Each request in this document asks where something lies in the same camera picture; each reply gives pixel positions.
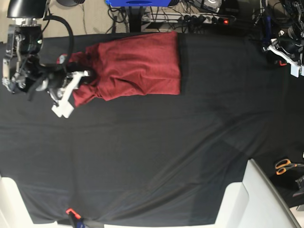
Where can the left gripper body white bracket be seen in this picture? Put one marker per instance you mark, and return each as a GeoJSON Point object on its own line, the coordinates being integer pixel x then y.
{"type": "Point", "coordinates": [290, 51]}

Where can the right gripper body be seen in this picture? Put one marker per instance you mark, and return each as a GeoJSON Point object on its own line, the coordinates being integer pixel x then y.
{"type": "Point", "coordinates": [65, 81]}

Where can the red long-sleeve T-shirt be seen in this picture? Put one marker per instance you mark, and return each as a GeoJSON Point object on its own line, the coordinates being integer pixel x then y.
{"type": "Point", "coordinates": [138, 65]}

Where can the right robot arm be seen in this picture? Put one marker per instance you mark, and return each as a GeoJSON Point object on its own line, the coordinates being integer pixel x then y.
{"type": "Point", "coordinates": [21, 68]}

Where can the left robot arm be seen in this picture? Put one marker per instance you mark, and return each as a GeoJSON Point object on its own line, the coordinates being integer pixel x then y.
{"type": "Point", "coordinates": [292, 27]}

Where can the orange black clamp right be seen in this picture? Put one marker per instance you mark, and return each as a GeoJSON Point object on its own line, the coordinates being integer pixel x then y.
{"type": "Point", "coordinates": [282, 63]}

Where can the blue clamp at right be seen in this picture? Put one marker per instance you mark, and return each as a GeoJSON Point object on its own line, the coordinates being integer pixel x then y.
{"type": "Point", "coordinates": [267, 29]}

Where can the black table cloth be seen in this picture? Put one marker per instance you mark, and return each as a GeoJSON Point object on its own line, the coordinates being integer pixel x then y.
{"type": "Point", "coordinates": [159, 160]}

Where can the blue plastic bin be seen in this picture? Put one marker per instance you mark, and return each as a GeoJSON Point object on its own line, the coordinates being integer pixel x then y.
{"type": "Point", "coordinates": [138, 3]}

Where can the white power strip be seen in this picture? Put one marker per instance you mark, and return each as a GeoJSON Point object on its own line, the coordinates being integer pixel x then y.
{"type": "Point", "coordinates": [176, 17]}

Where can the orange blue clamp bottom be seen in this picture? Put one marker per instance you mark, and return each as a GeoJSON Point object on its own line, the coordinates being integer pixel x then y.
{"type": "Point", "coordinates": [75, 219]}

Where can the yellow-handled scissors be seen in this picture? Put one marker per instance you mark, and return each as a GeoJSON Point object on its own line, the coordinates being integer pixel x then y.
{"type": "Point", "coordinates": [284, 165]}

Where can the black camera stand post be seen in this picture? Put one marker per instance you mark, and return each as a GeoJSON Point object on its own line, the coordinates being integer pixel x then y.
{"type": "Point", "coordinates": [135, 15]}

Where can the white left table frame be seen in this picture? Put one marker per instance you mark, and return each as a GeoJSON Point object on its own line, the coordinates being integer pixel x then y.
{"type": "Point", "coordinates": [13, 212]}

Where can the white table frame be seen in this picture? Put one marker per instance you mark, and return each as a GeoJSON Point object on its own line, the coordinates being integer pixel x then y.
{"type": "Point", "coordinates": [13, 212]}
{"type": "Point", "coordinates": [254, 203]}

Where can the white right table frame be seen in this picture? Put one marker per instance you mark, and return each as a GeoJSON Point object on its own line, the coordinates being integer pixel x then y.
{"type": "Point", "coordinates": [254, 203]}

